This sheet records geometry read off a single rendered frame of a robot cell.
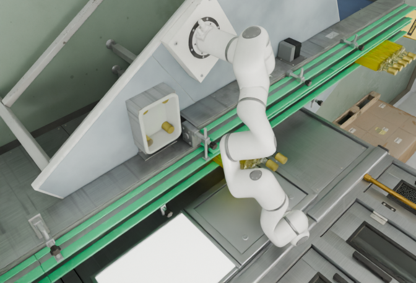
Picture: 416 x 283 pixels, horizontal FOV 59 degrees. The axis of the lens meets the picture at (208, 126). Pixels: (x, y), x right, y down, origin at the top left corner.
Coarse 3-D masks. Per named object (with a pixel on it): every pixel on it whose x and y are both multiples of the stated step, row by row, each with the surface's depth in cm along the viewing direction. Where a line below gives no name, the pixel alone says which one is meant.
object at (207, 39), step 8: (200, 24) 127; (208, 24) 132; (200, 32) 128; (208, 32) 128; (216, 32) 127; (224, 32) 126; (200, 40) 130; (208, 40) 127; (216, 40) 125; (224, 40) 123; (200, 48) 133; (208, 48) 128; (216, 48) 125; (224, 48) 123; (216, 56) 129; (224, 56) 124
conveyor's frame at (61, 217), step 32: (384, 0) 234; (320, 32) 204; (352, 32) 204; (288, 64) 180; (224, 96) 162; (128, 160) 147; (160, 160) 146; (96, 192) 135; (64, 224) 125; (0, 256) 117
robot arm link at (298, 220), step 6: (294, 210) 122; (282, 216) 129; (288, 216) 121; (294, 216) 120; (300, 216) 119; (288, 222) 119; (294, 222) 119; (300, 222) 118; (306, 222) 119; (294, 228) 118; (300, 228) 119; (306, 228) 120; (300, 234) 123; (306, 234) 124; (294, 240) 124; (300, 240) 124
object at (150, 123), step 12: (168, 96) 132; (144, 108) 127; (156, 108) 142; (168, 108) 143; (144, 120) 140; (156, 120) 145; (168, 120) 148; (180, 120) 144; (144, 132) 133; (156, 132) 148; (180, 132) 147; (144, 144) 137; (156, 144) 144
